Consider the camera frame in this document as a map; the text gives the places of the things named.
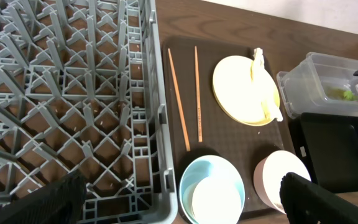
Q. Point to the wooden chopstick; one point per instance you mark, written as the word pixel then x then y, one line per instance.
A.
pixel 198 100
pixel 179 104

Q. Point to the pink bowl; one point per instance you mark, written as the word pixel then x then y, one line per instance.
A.
pixel 268 175

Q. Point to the yellow round plate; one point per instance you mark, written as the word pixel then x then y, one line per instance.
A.
pixel 235 93

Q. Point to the light blue bowl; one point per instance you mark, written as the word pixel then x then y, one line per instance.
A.
pixel 201 168

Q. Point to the clear plastic bin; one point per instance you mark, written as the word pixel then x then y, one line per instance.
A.
pixel 303 88

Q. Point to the dark brown serving tray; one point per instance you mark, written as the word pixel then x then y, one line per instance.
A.
pixel 242 145

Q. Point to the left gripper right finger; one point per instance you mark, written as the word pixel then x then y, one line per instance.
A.
pixel 306 202

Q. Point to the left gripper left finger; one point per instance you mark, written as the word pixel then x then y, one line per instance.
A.
pixel 58 202

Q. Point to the white paper cup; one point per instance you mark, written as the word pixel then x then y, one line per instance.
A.
pixel 215 200

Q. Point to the black waste tray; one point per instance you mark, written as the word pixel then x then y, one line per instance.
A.
pixel 328 146

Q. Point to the green food scrap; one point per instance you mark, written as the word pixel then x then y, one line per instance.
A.
pixel 340 94

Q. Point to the grey plastic dish rack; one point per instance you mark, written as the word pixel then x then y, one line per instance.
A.
pixel 82 90

